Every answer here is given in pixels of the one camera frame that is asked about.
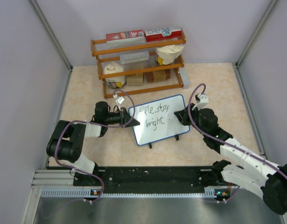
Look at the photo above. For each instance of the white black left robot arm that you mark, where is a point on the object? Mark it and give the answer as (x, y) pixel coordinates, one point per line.
(67, 139)

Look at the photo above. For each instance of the grey block beside rack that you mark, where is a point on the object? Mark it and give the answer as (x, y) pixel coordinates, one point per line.
(185, 78)

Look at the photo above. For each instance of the beige sponge stack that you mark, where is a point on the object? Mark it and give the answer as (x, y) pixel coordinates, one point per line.
(135, 79)

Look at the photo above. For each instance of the grey slotted cable duct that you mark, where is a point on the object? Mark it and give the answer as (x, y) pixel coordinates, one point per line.
(90, 193)

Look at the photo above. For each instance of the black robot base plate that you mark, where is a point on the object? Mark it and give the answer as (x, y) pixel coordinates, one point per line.
(158, 180)

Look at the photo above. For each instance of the red white wrap box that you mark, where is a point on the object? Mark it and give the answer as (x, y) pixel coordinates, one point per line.
(162, 34)

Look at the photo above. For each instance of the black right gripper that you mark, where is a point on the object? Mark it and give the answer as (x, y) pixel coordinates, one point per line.
(184, 115)

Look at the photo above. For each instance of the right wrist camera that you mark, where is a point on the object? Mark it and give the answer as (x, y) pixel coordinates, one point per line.
(201, 101)

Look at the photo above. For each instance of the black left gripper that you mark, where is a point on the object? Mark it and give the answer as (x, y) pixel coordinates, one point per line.
(124, 116)

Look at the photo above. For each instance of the brown sponge stack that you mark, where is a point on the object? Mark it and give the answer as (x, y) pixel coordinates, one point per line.
(158, 75)

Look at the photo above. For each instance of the red foil wrap box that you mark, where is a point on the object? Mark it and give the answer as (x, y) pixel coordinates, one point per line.
(125, 38)

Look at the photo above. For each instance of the silver metal box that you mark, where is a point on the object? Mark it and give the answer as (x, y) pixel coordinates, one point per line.
(134, 57)

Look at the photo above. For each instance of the cream bag upper shelf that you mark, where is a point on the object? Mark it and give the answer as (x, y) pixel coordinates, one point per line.
(167, 54)

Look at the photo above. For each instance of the orange wooden shelf rack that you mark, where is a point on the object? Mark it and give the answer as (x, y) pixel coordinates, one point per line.
(175, 80)

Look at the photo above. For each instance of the metal whiteboard stand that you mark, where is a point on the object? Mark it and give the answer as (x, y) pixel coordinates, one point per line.
(151, 144)

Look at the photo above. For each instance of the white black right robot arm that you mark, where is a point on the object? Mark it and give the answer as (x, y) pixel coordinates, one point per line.
(266, 179)

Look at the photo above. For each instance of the blue framed whiteboard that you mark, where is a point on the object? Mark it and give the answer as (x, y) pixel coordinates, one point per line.
(154, 119)

